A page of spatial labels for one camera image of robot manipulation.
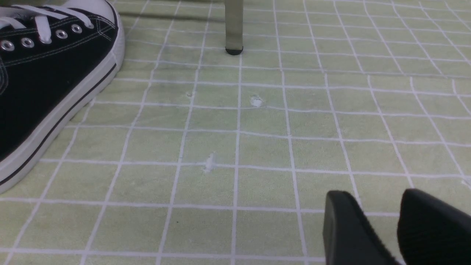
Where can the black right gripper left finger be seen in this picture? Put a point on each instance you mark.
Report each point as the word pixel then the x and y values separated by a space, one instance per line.
pixel 348 236

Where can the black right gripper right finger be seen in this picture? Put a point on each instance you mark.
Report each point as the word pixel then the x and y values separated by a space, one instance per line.
pixel 432 232

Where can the silver metal shoe rack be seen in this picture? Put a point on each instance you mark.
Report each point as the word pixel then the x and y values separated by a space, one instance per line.
pixel 234 26

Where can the green checkered tablecloth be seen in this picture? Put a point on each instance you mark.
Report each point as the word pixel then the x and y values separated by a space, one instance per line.
pixel 192 156

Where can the black laced sneaker right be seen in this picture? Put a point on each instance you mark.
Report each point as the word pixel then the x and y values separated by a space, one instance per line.
pixel 53 61

